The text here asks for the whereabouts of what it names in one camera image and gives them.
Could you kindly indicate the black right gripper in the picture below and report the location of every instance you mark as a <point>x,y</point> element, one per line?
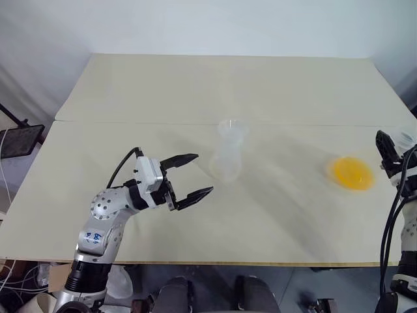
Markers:
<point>392,169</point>

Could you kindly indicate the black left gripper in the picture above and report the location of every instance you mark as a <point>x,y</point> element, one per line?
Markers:
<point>171,192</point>

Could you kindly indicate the clear plastic funnel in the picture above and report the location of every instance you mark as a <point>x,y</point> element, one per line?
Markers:
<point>404,137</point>

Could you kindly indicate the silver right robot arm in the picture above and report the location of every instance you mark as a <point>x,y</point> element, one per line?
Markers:
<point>411,234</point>

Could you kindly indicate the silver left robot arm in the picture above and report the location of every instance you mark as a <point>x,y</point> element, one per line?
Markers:
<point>101,208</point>

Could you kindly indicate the clear plastic cup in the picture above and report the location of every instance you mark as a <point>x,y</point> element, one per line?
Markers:
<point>228,153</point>

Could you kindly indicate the dark rounded shape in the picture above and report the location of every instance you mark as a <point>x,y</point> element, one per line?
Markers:
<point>174,295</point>
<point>255,295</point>

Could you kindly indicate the clear plastic bag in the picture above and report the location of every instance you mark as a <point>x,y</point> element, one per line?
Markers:
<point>120,282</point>

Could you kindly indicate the brown cardboard box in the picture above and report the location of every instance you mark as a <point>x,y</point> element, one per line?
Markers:
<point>59,277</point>

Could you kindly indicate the black flat panel on stand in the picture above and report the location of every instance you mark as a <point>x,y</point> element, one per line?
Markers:
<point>19,140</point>

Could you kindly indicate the black stand bar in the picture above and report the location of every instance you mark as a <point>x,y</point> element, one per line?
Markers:
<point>13,115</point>

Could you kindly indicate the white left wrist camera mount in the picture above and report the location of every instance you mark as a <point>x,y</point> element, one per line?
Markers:
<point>150,172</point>

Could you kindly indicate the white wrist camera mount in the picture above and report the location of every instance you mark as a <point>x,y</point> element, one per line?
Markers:
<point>150,172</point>
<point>410,180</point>

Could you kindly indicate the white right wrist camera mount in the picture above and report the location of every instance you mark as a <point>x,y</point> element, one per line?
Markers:
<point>410,180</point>

